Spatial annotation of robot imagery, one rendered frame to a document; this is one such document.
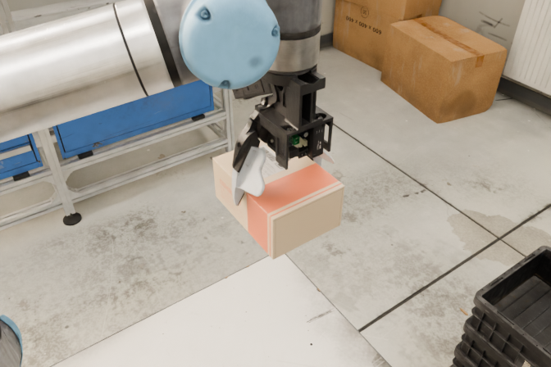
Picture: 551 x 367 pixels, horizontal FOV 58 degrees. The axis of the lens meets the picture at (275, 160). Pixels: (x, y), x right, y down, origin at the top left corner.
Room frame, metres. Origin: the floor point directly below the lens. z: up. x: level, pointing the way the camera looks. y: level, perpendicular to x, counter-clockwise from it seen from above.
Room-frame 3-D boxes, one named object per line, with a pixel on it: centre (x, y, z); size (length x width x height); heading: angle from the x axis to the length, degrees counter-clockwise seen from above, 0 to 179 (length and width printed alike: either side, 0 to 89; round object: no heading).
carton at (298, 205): (0.56, 0.00, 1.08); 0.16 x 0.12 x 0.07; 34
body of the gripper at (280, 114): (0.53, -0.02, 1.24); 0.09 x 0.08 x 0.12; 34
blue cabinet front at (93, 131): (1.87, 0.59, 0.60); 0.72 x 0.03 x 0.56; 124
